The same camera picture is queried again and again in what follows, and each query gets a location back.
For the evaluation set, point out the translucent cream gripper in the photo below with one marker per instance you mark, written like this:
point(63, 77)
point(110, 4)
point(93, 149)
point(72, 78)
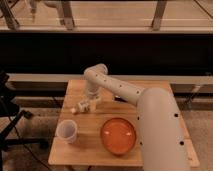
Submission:
point(93, 103)

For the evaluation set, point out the white plastic bottle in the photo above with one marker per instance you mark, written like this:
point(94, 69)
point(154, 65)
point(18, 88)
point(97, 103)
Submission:
point(81, 107)

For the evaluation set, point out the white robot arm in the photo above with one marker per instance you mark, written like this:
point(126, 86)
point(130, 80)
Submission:
point(162, 140)

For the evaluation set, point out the orange ceramic bowl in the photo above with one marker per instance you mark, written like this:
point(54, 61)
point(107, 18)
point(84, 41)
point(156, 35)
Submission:
point(118, 136)

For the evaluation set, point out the wooden table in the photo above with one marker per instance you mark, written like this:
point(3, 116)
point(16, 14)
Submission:
point(88, 150)

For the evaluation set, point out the white plastic cup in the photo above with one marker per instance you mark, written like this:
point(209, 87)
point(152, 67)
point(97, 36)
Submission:
point(67, 131)

